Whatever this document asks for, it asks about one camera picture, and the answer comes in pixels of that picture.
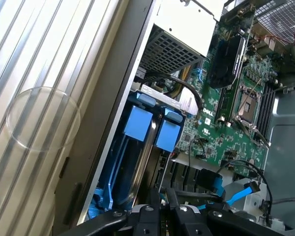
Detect open grey PC case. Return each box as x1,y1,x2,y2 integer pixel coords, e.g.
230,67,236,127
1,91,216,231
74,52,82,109
53,0,295,236

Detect blue flat SATA wire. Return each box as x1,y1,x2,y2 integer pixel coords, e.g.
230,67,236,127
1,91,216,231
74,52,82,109
199,181,261,212

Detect black yellow supply wire bundle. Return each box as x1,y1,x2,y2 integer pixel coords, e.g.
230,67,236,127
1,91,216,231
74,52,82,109
137,65,204,111

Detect thin metal locking lever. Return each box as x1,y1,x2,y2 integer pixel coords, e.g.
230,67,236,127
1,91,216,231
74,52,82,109
247,81,264,99

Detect empty blue disk carrier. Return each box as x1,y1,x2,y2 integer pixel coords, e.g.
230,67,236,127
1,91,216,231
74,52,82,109
87,92,156,219

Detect green motherboard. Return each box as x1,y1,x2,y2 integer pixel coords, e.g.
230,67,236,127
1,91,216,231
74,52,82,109
171,14,287,178

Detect black RAM slots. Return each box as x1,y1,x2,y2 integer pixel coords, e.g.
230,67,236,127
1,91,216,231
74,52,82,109
215,85,236,123
255,81,277,142

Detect grey metal drive cage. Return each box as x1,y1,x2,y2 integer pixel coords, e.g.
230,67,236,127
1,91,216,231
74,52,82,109
221,178,295,236

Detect thin black looped wire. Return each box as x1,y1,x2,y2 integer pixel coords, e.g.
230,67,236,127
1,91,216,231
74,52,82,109
215,159,274,223

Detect grey power supply unit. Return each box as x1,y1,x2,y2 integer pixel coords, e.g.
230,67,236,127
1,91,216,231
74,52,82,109
137,0,224,74

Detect CPU socket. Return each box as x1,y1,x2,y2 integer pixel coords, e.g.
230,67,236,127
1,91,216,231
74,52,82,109
236,82,264,119

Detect black graphics card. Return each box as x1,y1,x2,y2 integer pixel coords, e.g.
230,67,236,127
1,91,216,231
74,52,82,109
207,0,258,89

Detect blue hard drive caddies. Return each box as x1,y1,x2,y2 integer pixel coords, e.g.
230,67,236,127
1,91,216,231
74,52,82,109
83,85,187,222

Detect silver socket cover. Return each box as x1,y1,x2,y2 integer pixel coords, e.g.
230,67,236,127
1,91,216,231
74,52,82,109
232,114,271,148

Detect blue SATA plug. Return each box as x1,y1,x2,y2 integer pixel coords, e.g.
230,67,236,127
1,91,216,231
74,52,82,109
197,168,226,198

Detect silver chipset heat sink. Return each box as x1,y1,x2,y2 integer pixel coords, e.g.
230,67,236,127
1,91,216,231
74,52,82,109
179,86,200,116

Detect thin panel wire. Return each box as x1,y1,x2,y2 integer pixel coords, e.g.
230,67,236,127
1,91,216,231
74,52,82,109
188,137,209,173

